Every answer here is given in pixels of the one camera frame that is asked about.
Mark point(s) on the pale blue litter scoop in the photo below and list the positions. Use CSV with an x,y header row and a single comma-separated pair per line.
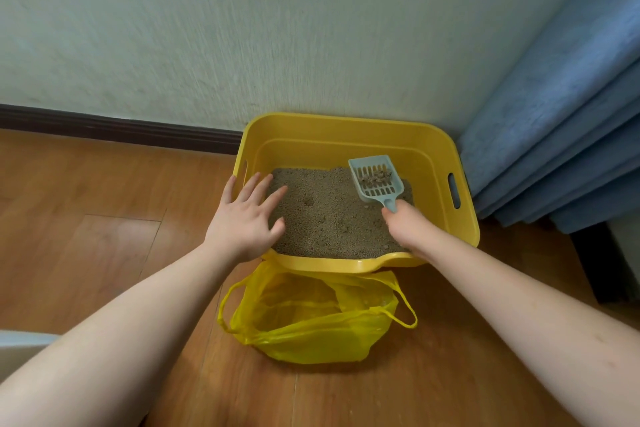
x,y
389,202

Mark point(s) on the person's left hand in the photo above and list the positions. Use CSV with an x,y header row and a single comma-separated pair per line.
x,y
240,231

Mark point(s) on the yellow litter box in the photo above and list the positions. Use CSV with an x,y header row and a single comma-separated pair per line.
x,y
350,136

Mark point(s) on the yellow plastic bag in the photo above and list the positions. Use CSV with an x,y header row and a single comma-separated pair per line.
x,y
310,341

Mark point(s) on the blue pleated curtain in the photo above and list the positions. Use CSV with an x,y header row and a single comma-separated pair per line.
x,y
560,116

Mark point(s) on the white bed frame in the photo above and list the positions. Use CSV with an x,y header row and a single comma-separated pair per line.
x,y
20,351

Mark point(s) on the person's right hand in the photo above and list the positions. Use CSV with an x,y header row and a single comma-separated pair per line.
x,y
410,229

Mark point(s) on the person's right forearm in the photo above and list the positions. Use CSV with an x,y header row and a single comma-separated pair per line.
x,y
525,321

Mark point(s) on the person's left forearm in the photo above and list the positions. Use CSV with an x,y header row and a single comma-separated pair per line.
x,y
125,331

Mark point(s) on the dark baseboard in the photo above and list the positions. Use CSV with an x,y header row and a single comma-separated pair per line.
x,y
125,129

